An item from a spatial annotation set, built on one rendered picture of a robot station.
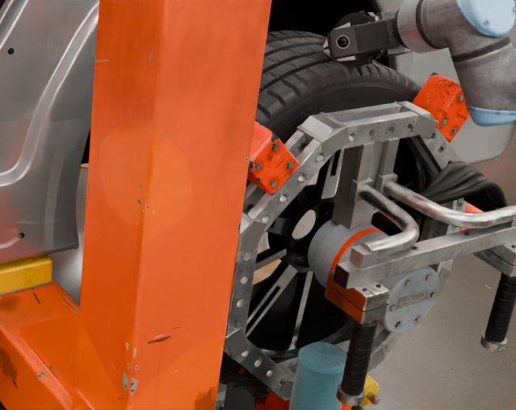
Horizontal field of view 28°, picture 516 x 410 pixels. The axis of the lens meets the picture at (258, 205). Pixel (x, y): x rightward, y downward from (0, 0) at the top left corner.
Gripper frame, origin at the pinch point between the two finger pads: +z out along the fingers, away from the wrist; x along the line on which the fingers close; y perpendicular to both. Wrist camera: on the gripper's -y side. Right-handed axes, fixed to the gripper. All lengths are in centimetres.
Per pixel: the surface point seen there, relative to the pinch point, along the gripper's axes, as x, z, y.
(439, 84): -9.4, -8.6, 17.4
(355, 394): -55, -14, -18
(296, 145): -15.5, -5.3, -14.1
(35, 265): -29, 42, -42
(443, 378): -93, 81, 93
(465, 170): -24.8, -14.7, 13.7
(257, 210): -24.5, -4.5, -23.3
